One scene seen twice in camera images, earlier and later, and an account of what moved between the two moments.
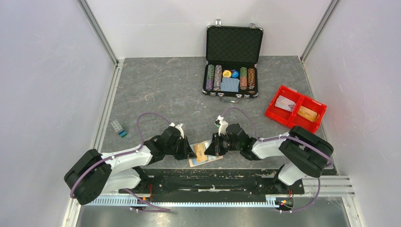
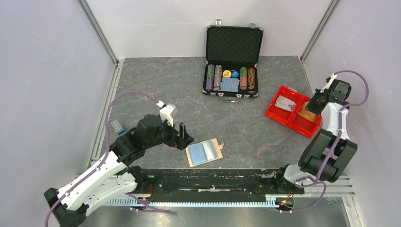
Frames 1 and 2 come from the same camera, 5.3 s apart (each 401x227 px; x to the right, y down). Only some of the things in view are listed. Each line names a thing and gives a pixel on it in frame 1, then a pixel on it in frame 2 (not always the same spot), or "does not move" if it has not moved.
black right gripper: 214,148 to 310,106
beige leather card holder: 198,150 does not move
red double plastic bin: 296,109 does not move
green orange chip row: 243,78 does not move
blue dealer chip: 235,74 does not move
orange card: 199,149 to 307,114
